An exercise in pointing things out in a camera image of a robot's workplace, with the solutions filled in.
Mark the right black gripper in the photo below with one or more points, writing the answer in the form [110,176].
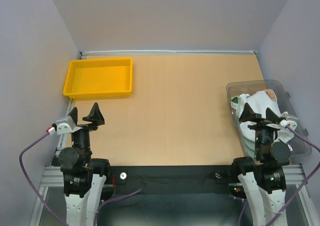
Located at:
[248,114]

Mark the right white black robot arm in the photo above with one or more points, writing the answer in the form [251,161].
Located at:
[262,176]

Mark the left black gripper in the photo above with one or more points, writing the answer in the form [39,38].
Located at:
[95,115]

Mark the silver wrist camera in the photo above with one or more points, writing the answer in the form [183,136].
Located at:
[289,120]
[63,126]

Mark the aluminium rail back edge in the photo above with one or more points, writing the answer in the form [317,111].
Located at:
[84,54]

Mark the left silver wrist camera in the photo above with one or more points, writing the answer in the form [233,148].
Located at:
[63,126]

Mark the white terry towel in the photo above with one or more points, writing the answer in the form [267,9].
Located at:
[258,102]

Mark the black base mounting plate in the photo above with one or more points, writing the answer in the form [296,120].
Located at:
[168,179]

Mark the clear plastic storage bin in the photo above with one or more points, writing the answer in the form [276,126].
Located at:
[299,150]

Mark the yellow plastic tray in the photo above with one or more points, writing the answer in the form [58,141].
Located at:
[99,78]

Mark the aluminium frame rail front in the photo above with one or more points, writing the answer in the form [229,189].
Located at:
[53,177]

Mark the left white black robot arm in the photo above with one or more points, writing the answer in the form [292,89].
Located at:
[83,176]

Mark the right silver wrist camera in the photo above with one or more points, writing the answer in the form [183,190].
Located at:
[289,120]

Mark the orange and green printed towel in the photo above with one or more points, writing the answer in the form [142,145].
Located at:
[271,94]

